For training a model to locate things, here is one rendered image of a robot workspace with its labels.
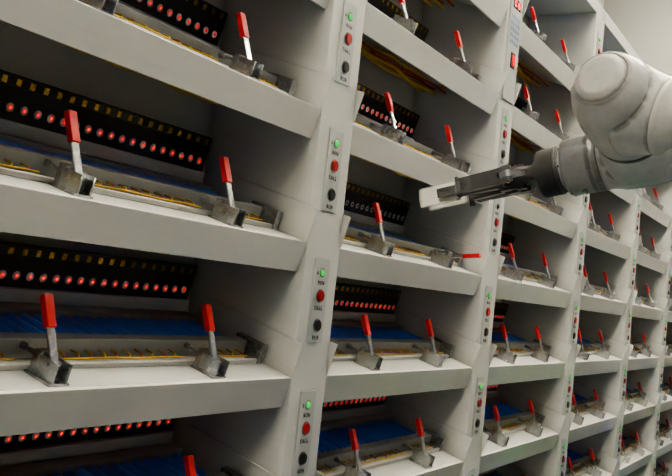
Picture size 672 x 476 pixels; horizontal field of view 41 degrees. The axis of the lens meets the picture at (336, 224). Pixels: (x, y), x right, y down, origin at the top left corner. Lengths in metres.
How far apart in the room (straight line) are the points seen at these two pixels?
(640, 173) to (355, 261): 0.44
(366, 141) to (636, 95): 0.45
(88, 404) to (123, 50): 0.37
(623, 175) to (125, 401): 0.76
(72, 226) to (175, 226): 0.15
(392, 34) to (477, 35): 0.52
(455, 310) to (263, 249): 0.80
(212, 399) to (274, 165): 0.37
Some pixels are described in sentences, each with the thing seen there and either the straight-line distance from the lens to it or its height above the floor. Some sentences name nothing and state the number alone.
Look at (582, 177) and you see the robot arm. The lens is 1.39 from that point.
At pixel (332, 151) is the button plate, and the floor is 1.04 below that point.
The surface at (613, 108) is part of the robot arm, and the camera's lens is 1.20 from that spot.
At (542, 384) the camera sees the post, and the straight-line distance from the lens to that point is 2.60.
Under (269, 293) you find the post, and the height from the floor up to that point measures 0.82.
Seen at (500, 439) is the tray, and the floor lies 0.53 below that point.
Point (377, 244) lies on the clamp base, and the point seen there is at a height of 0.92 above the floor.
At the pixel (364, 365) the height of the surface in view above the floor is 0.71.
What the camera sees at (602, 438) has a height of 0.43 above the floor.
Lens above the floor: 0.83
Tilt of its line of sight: 4 degrees up
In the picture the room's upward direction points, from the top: 6 degrees clockwise
